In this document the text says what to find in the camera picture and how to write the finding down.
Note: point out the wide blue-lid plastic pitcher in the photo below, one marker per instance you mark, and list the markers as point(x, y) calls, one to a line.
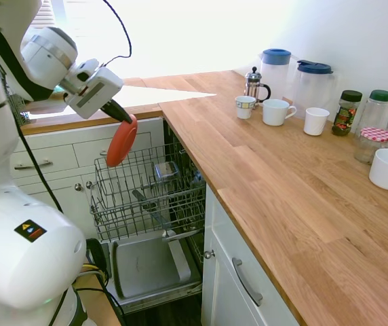
point(314, 91)

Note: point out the orange round plate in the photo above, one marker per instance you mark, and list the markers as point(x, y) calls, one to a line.
point(122, 142)

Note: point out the checkered-lid glass jar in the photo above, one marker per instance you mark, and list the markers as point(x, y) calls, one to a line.
point(370, 142)

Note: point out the green-lid glass jar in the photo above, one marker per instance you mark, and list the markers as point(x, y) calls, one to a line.
point(377, 112)

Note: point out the round metal cabinet knob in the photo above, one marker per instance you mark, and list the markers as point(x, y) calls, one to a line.
point(89, 185)
point(209, 254)
point(78, 187)

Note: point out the small patterned cup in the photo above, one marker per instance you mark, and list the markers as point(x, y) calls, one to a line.
point(245, 108)

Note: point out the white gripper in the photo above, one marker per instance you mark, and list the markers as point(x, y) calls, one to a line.
point(94, 93)

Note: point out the tall blue-lid plastic pitcher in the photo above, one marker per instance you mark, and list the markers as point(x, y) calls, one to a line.
point(275, 78)

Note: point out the white window blinds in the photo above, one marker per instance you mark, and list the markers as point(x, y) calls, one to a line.
point(44, 17)

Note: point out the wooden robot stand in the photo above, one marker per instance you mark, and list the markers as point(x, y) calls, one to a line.
point(102, 305)

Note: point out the metal cup in rack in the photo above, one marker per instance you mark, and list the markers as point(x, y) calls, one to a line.
point(166, 170)

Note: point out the black-lid coffee jar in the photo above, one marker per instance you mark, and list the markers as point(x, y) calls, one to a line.
point(345, 115)

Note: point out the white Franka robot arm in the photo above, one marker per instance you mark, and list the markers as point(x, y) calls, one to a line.
point(21, 237)

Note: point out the glass french press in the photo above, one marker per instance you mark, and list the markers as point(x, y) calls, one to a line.
point(254, 86)

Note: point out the white drawer cabinet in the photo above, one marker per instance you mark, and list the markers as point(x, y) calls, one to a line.
point(58, 153)

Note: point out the stainless dishwasher door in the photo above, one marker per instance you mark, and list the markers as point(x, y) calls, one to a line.
point(143, 268)

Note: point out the dark utensil in rack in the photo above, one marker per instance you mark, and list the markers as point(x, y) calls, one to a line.
point(146, 203)

